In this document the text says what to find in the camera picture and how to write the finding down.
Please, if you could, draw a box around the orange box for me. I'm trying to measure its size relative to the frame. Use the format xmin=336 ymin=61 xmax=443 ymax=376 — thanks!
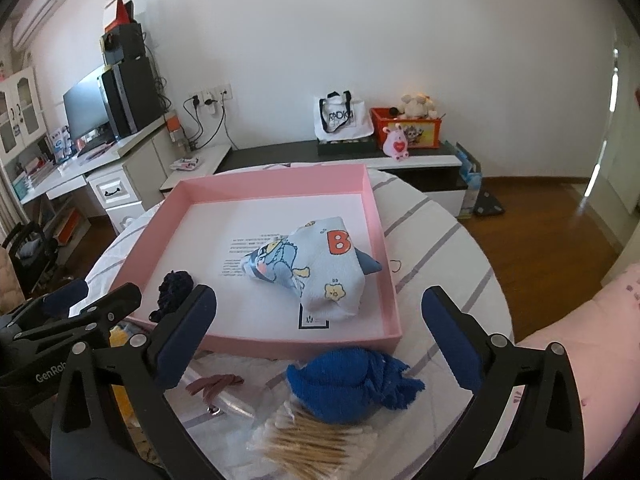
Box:
xmin=52 ymin=205 xmax=83 ymax=246

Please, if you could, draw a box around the black box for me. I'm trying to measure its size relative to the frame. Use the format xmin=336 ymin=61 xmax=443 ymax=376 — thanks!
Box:
xmin=100 ymin=22 xmax=147 ymax=66

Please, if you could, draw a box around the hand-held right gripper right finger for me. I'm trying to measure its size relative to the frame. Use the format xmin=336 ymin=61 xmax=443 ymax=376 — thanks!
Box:
xmin=421 ymin=285 xmax=586 ymax=480

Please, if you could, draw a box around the white glass door cabinet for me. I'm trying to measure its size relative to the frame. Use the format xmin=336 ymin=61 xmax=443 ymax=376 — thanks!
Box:
xmin=0 ymin=65 xmax=48 ymax=166

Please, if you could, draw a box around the navy knit scrunchie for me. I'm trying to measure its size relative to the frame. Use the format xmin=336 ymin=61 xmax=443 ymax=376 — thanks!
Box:
xmin=149 ymin=270 xmax=196 ymax=325

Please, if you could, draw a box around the stack of books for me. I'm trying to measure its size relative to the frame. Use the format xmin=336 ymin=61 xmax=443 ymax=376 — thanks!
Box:
xmin=12 ymin=157 xmax=56 ymax=196

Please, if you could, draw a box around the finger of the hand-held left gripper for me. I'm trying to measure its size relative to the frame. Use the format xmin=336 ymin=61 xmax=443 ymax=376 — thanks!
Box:
xmin=10 ymin=282 xmax=142 ymax=356
xmin=0 ymin=277 xmax=90 ymax=333

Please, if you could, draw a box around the royal blue knit cloth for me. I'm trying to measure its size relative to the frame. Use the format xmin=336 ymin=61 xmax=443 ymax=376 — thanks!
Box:
xmin=286 ymin=346 xmax=426 ymax=423

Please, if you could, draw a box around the dark red hair tie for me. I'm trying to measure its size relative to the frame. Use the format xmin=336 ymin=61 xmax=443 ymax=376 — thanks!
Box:
xmin=186 ymin=374 xmax=246 ymax=401

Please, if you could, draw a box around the white wall socket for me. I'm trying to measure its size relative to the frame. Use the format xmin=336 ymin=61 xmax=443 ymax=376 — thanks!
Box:
xmin=192 ymin=84 xmax=233 ymax=106

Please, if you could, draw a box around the pink bed sheet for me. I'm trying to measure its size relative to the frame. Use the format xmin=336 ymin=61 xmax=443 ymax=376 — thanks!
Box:
xmin=515 ymin=262 xmax=640 ymax=480

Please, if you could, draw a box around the beige plush toy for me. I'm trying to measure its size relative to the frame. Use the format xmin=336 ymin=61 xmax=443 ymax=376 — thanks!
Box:
xmin=397 ymin=92 xmax=441 ymax=120

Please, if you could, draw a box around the black chair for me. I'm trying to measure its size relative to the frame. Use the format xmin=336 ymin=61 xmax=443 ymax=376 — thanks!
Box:
xmin=0 ymin=220 xmax=61 ymax=301

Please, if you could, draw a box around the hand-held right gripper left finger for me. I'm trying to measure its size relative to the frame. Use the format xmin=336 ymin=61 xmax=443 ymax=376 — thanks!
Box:
xmin=50 ymin=284 xmax=226 ymax=480

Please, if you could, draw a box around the white low cabinet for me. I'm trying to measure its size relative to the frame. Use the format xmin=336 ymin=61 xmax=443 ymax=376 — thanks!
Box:
xmin=160 ymin=145 xmax=232 ymax=193

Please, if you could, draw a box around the white desk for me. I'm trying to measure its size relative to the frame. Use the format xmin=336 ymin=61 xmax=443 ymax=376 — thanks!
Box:
xmin=20 ymin=115 xmax=176 ymax=236

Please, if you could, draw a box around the black low bench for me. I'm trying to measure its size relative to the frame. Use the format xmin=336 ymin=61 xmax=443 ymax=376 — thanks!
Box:
xmin=217 ymin=139 xmax=463 ymax=216

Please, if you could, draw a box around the red and white paper bag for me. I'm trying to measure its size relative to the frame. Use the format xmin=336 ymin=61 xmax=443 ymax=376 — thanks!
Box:
xmin=102 ymin=0 xmax=137 ymax=31

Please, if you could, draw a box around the blue and white package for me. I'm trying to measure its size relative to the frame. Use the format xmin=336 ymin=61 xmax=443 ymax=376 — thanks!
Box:
xmin=49 ymin=127 xmax=73 ymax=163

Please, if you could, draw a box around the black cable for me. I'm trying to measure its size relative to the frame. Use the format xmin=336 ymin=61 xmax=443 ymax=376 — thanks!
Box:
xmin=182 ymin=92 xmax=236 ymax=151

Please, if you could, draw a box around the bag of cotton swabs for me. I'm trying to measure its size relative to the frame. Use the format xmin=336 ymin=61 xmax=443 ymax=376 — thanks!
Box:
xmin=245 ymin=400 xmax=378 ymax=478

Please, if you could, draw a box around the pink cardboard box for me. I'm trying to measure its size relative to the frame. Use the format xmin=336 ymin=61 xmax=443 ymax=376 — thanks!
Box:
xmin=107 ymin=162 xmax=403 ymax=361

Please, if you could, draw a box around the black computer monitor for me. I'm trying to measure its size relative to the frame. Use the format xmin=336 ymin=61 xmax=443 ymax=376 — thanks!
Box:
xmin=62 ymin=65 xmax=112 ymax=143

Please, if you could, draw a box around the clear plastic bag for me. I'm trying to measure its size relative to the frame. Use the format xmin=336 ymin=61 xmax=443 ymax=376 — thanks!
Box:
xmin=180 ymin=360 xmax=261 ymax=418

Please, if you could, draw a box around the black computer tower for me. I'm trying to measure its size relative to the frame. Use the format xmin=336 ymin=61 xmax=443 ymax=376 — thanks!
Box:
xmin=101 ymin=55 xmax=165 ymax=140

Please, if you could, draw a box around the pink heart plush toy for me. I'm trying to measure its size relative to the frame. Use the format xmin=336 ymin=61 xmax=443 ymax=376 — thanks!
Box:
xmin=382 ymin=122 xmax=411 ymax=161

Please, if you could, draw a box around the white tote bag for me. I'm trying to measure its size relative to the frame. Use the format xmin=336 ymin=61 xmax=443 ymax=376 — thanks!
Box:
xmin=315 ymin=91 xmax=373 ymax=141

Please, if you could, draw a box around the red storage box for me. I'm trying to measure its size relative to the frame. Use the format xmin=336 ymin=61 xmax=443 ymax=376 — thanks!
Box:
xmin=370 ymin=107 xmax=446 ymax=150

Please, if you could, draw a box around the black floor stand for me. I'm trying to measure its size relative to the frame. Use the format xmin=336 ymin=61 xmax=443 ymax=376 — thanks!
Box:
xmin=474 ymin=191 xmax=503 ymax=217

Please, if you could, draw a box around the white air conditioner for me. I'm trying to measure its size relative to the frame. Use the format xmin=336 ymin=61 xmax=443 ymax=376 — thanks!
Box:
xmin=11 ymin=0 xmax=72 ymax=51

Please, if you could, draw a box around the blue cardboard box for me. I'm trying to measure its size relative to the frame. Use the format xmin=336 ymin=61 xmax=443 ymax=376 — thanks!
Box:
xmin=445 ymin=141 xmax=483 ymax=218

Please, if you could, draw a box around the cartoon printed light blue cloth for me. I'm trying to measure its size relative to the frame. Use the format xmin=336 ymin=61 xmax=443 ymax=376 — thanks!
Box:
xmin=239 ymin=215 xmax=383 ymax=322

